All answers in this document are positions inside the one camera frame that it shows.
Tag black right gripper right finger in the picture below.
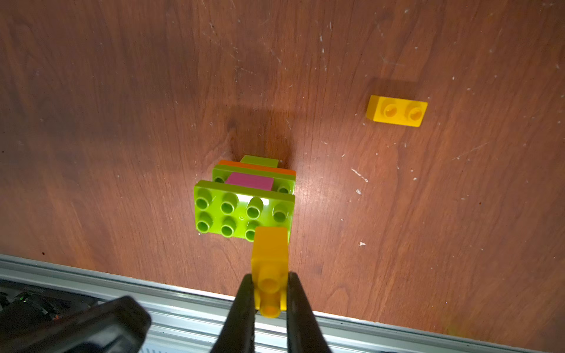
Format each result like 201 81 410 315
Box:
286 272 331 353

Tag pink 2x2 lego brick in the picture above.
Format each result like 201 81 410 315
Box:
225 172 275 191

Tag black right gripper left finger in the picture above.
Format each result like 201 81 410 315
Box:
210 274 256 353

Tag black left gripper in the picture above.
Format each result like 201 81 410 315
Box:
1 296 152 352

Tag yellow lego brick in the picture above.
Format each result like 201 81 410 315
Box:
251 227 289 319
366 95 428 127

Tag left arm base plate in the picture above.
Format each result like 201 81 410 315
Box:
1 279 99 321

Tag aluminium front rail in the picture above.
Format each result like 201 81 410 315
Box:
0 253 548 353

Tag green 2x4 lego brick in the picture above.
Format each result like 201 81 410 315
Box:
212 164 296 195
194 180 295 243

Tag small green 2x2 lego brick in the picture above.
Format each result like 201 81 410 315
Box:
240 154 279 168

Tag orange 2x4 lego brick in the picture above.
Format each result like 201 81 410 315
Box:
219 160 297 177

